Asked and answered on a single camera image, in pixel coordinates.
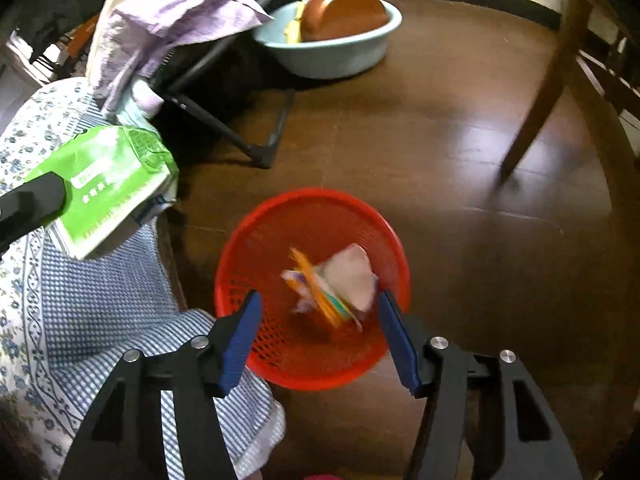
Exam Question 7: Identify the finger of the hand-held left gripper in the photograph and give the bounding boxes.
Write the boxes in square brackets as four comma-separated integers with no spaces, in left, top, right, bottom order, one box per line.
[0,171,68,256]

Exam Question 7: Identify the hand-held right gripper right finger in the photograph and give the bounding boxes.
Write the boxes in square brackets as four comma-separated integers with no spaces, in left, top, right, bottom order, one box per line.
[377,290,583,480]

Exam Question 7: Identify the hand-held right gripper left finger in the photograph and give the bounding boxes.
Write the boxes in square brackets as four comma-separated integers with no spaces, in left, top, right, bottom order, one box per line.
[59,290,263,480]

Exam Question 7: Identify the white tissue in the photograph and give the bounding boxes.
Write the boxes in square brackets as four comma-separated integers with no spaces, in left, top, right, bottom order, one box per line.
[320,243,378,311]

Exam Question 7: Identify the green tissue pack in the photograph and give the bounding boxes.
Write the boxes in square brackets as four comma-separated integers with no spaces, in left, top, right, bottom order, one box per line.
[24,125,180,261]

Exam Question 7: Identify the yellow snack wrapper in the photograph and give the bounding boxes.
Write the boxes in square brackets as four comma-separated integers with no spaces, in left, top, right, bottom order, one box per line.
[282,247,363,331]

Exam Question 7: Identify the red plastic mesh basket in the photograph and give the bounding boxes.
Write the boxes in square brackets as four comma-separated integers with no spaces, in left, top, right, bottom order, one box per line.
[214,187,412,392]

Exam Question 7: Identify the blue floral bedsheet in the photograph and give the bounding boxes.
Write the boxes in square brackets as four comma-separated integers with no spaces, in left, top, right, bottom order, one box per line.
[0,77,108,461]

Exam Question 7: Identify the blue checkered bedsheet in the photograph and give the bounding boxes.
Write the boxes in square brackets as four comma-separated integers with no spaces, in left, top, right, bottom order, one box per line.
[30,110,286,480]

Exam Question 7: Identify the pale green pink cloth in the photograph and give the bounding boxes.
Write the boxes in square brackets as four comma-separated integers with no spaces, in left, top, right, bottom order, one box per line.
[117,80,166,126]

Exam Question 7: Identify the purple floral cloth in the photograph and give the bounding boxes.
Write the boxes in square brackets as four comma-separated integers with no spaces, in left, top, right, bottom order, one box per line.
[89,0,303,111]

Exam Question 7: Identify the brown wooden chair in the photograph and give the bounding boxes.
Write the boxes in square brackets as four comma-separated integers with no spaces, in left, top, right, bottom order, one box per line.
[500,0,640,181]

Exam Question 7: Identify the light blue plastic basin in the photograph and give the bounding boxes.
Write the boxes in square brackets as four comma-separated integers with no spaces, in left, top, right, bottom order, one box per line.
[252,0,402,80]

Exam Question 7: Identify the yellow sponge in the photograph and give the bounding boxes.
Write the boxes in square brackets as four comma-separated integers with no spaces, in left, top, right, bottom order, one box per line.
[282,2,306,43]

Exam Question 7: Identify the brown bowl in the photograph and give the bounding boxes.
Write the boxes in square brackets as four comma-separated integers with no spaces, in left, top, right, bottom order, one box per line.
[299,0,391,43]

